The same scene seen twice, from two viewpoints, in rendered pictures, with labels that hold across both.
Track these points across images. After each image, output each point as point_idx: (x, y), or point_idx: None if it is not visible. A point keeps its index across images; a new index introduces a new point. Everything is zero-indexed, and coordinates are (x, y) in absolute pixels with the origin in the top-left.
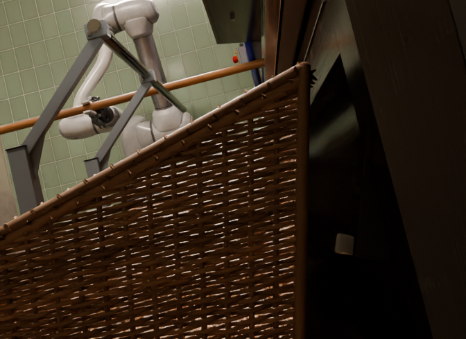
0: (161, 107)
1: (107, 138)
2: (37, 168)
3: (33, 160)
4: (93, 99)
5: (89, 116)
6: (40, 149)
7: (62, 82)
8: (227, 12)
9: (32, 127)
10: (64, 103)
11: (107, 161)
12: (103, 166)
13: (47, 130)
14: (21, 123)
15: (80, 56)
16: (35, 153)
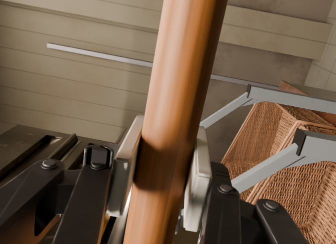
0: None
1: (261, 163)
2: (260, 102)
3: (255, 99)
4: (44, 232)
5: (224, 169)
6: (248, 104)
7: (207, 118)
8: None
9: (234, 100)
10: (220, 119)
11: (299, 162)
12: (307, 157)
13: (236, 108)
14: None
15: None
16: (251, 101)
